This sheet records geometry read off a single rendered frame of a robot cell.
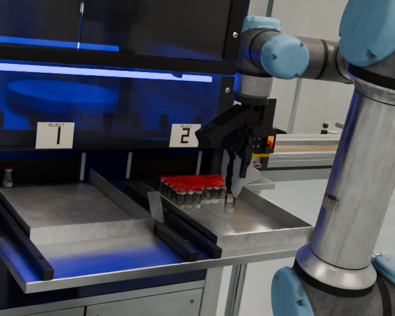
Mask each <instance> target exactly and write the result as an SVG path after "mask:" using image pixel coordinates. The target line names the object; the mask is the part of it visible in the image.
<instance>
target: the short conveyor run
mask: <svg viewBox="0 0 395 316"><path fill-rule="evenodd" d="M322 127H323V128H324V129H323V130H321V133H320V134H277V135H276V141H275V148H274V153H273V154H270V156H269V157H253V161H256V162H257V163H259V164H261V165H262V166H261V174H260V175H261V176H263V177H265V178H267V179H269V180H271V181H273V182H279V181H304V180H317V179H329V176H330V172H331V169H332V165H333V163H334V159H335V154H336V152H337V148H338V144H339V140H340V136H341V134H327V132H328V130H326V129H327V128H328V127H329V125H328V124H327V123H323V124H322Z"/></svg>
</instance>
